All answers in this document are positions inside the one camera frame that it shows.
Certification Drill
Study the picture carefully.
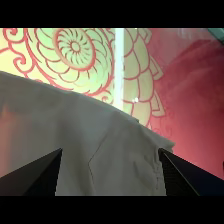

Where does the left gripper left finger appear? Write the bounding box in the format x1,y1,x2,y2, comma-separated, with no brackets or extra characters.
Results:
0,148,63,197

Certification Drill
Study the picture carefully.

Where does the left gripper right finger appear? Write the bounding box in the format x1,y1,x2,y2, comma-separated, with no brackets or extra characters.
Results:
157,147,224,197

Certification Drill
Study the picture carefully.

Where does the white garment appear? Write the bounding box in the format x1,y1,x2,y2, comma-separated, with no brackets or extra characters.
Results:
0,70,176,197

